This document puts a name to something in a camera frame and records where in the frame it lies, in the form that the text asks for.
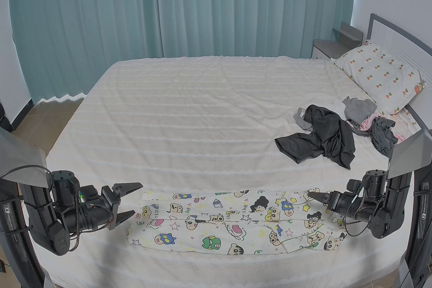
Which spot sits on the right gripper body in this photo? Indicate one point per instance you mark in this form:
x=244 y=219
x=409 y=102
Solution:
x=339 y=204

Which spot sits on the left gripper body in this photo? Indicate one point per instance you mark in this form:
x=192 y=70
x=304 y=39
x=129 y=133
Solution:
x=99 y=215

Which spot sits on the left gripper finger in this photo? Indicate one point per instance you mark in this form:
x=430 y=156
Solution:
x=123 y=188
x=119 y=219

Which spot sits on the white printed pyjama top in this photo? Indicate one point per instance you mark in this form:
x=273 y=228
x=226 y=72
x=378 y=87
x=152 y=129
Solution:
x=219 y=229

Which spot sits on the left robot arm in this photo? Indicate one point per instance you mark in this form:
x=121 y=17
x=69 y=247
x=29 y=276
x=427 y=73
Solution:
x=44 y=226

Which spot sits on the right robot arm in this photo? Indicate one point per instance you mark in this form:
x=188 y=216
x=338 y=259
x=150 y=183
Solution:
x=388 y=212

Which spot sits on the pile of clothes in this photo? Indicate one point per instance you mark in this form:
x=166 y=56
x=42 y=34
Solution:
x=383 y=136

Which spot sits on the black T-shirt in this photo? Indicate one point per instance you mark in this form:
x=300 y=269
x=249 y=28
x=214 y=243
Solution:
x=330 y=134

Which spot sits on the small grey garment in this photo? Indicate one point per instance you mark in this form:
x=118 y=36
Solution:
x=300 y=119

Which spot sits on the bed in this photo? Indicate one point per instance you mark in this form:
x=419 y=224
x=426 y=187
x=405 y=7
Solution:
x=185 y=111

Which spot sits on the white printed pillow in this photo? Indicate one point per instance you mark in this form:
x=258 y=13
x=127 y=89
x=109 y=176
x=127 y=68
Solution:
x=383 y=75

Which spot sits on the black padded chair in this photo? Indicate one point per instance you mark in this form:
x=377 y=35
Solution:
x=3 y=118

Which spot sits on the grey white bedside table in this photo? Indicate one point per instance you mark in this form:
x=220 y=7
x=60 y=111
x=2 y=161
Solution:
x=329 y=47

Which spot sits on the blue-green curtain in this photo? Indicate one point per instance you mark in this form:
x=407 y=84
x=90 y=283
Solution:
x=168 y=10

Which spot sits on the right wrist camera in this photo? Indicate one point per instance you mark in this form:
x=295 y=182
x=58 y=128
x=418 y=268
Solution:
x=354 y=186

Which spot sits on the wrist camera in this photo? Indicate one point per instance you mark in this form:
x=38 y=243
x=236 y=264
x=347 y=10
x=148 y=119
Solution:
x=88 y=192
x=354 y=186

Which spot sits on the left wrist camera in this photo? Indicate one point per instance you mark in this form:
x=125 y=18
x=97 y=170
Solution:
x=88 y=192

